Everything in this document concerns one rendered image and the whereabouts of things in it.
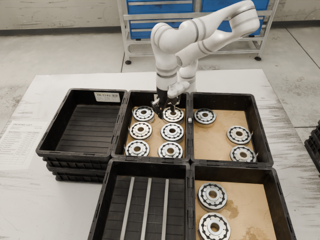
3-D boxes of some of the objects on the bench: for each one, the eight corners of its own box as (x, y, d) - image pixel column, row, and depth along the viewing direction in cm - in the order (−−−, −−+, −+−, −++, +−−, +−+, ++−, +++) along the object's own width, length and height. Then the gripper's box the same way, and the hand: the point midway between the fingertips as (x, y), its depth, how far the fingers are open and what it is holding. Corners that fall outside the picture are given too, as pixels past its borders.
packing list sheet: (9, 121, 134) (8, 120, 133) (49, 120, 133) (48, 119, 133) (-21, 171, 111) (-22, 170, 111) (27, 170, 111) (26, 169, 110)
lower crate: (82, 119, 133) (75, 103, 125) (133, 121, 131) (131, 105, 122) (54, 182, 106) (44, 168, 97) (119, 186, 104) (114, 172, 95)
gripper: (175, 69, 87) (174, 101, 99) (143, 86, 80) (146, 118, 92) (189, 78, 83) (186, 110, 95) (157, 96, 76) (158, 129, 88)
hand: (166, 112), depth 92 cm, fingers open, 5 cm apart
